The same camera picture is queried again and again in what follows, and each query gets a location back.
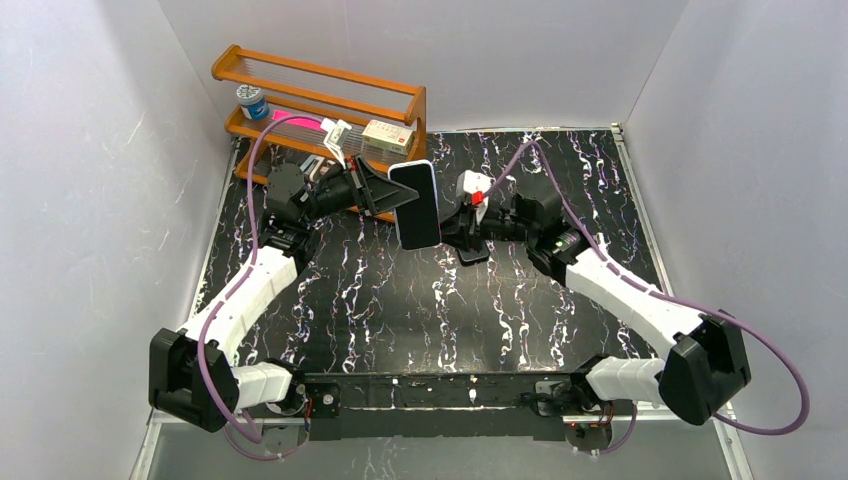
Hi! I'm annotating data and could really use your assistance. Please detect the black phone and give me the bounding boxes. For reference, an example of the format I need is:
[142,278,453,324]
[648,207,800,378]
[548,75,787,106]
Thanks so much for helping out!
[455,244,490,267]

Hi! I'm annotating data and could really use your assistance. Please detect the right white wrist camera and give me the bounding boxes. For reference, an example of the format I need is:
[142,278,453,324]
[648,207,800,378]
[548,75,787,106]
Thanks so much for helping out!
[457,170,495,222]

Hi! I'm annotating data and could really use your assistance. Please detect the cream cardboard box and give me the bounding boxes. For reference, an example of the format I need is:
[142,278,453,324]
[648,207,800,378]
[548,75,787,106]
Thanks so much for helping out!
[361,119,415,155]

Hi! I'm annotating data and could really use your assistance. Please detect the pink flat card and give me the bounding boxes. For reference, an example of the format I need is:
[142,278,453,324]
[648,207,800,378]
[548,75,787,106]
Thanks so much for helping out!
[271,110,323,131]

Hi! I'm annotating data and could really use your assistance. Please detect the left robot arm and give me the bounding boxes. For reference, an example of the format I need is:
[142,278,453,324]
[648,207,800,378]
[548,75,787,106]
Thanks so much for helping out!
[148,156,419,432]

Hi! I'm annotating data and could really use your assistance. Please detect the purple cable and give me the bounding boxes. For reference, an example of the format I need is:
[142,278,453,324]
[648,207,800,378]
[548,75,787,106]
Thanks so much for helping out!
[197,117,333,463]
[486,139,811,455]

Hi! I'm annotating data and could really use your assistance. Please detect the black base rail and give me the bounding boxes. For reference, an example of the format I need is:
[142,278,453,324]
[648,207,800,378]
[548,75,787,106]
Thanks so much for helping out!
[304,372,601,441]

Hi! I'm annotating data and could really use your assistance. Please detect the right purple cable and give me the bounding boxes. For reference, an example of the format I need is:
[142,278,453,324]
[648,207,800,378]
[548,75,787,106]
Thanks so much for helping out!
[486,139,811,455]

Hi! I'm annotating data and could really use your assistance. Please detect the blue white round jar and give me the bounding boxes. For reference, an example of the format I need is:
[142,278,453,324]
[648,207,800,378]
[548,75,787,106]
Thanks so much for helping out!
[236,84,269,120]

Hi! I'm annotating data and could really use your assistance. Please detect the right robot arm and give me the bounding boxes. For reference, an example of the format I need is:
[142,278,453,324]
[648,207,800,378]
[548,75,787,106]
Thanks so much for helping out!
[440,192,751,425]

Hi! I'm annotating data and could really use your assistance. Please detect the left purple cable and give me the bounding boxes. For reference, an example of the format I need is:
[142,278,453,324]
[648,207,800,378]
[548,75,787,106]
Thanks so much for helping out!
[197,117,333,463]

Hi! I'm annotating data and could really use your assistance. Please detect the light blue phone case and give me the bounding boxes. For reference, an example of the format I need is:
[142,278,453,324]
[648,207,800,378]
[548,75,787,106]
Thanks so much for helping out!
[388,159,441,250]

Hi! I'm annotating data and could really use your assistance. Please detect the orange wooden shelf rack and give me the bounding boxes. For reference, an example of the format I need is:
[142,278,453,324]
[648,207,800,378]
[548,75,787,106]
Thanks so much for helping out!
[211,44,427,173]

